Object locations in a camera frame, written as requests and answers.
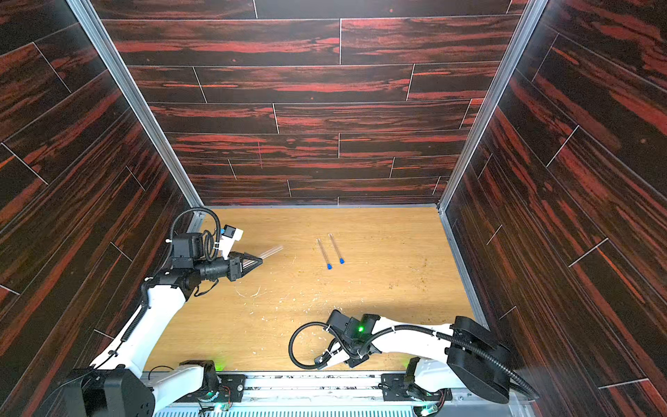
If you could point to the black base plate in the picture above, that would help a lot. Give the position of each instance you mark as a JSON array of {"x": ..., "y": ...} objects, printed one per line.
[
  {"x": 231, "y": 389},
  {"x": 395, "y": 387}
]

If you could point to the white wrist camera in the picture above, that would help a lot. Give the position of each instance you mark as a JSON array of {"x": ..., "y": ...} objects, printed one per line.
[
  {"x": 228, "y": 237},
  {"x": 331, "y": 358}
]

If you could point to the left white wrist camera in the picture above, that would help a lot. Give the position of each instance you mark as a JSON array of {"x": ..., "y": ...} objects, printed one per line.
[{"x": 228, "y": 237}]

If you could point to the clear glass test tube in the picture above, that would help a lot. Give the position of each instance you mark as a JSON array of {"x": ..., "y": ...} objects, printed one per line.
[{"x": 335, "y": 246}]

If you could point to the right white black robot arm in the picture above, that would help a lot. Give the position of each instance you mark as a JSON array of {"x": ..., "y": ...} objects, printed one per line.
[{"x": 437, "y": 363}]

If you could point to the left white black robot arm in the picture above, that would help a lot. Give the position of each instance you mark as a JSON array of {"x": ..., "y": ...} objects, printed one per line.
[{"x": 114, "y": 383}]

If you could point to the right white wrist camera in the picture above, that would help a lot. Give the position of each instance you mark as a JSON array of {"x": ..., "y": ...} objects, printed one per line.
[{"x": 331, "y": 358}]

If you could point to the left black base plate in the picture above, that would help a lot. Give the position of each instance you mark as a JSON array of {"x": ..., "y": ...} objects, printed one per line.
[{"x": 231, "y": 389}]

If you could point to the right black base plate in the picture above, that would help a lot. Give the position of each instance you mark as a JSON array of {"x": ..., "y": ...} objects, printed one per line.
[{"x": 395, "y": 387}]

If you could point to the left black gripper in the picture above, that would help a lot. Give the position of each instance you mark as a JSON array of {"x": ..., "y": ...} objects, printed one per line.
[{"x": 234, "y": 268}]

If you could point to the aluminium front rail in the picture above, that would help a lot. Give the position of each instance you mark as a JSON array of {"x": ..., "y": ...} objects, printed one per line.
[{"x": 339, "y": 393}]

